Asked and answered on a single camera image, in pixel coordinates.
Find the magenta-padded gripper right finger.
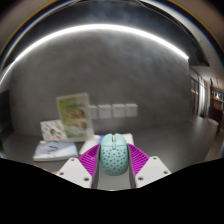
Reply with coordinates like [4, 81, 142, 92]
[127, 143, 173, 189]

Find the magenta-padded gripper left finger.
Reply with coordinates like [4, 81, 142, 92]
[55, 143, 102, 190]

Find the mint green perforated computer mouse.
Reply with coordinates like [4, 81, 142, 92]
[99, 133, 130, 177]

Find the green standing food brochure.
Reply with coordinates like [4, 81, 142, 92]
[55, 92, 95, 143]

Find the dark framed glass partition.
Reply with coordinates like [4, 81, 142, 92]
[189, 66, 224, 134]

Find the white ceiling light strip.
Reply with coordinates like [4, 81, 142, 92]
[0, 23, 190, 84]

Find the white wall socket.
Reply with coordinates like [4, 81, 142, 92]
[97, 103, 113, 120]
[112, 103, 127, 119]
[125, 103, 139, 118]
[89, 104, 99, 120]

